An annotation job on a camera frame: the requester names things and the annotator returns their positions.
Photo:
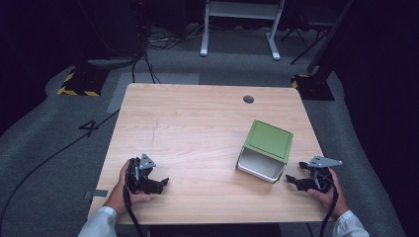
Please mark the black yellow striped base plate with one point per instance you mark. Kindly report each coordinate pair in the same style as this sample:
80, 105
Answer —
84, 84
314, 89

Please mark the white metal desk frame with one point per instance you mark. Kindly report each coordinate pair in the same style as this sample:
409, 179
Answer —
243, 10

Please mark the black slanted stand pole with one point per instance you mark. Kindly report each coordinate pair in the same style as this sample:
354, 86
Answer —
329, 36

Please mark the grey round stand base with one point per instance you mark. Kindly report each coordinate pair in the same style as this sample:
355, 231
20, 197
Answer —
110, 62

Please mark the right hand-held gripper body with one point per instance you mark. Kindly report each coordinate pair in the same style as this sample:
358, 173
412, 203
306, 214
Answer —
321, 171

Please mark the person's right hand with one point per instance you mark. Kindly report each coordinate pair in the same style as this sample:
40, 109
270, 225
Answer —
333, 198

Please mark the black folding stand legs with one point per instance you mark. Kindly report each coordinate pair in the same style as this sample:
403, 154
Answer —
306, 39

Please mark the grey tape piece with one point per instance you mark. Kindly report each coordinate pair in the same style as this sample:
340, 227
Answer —
99, 193

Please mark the person's left hand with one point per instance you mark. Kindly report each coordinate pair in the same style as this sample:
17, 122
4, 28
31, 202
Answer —
119, 195

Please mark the green bin with white inside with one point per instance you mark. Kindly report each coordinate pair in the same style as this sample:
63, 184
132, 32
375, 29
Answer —
270, 141

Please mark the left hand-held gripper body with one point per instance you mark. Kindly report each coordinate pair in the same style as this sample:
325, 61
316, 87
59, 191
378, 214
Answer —
144, 163

